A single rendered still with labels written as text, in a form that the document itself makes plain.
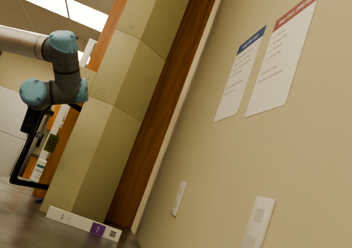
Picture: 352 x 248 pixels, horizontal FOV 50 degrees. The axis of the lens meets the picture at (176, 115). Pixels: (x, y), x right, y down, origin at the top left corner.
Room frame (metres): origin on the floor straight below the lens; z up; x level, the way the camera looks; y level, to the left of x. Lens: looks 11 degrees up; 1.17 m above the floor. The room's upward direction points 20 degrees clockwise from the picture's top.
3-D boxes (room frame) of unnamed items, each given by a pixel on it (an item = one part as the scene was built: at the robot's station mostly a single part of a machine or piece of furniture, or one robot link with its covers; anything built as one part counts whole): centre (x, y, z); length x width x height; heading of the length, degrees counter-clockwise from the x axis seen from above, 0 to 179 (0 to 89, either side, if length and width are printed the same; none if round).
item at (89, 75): (1.63, 0.44, 1.46); 0.32 x 0.12 x 0.10; 9
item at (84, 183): (1.66, 0.26, 1.33); 0.32 x 0.25 x 0.77; 9
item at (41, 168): (1.65, 0.46, 1.19); 0.30 x 0.01 x 0.40; 162
